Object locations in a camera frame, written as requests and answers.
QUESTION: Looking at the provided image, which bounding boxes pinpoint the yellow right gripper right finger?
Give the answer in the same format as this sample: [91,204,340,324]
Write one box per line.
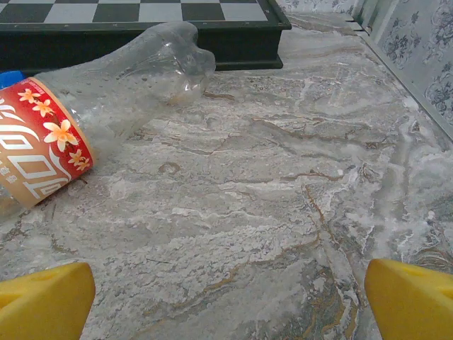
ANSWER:
[364,258,453,340]

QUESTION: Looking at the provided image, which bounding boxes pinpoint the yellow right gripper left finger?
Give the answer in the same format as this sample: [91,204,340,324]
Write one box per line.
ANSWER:
[0,261,96,340]

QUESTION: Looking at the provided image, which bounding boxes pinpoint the clear bottle red flower label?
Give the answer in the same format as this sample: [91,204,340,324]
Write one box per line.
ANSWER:
[0,21,217,219]

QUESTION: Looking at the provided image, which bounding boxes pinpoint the clear bottle blue label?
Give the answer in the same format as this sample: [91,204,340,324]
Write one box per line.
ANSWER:
[0,69,23,89]

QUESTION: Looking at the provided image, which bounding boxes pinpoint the dark green chessboard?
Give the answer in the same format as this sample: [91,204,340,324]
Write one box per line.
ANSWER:
[0,0,293,72]

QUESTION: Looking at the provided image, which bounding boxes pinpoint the aluminium side frame rail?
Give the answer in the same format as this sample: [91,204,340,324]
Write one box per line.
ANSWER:
[348,13,453,139]

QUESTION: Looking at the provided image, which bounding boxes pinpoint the aluminium corner frame post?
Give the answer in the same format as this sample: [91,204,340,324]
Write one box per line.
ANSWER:
[352,0,396,43]

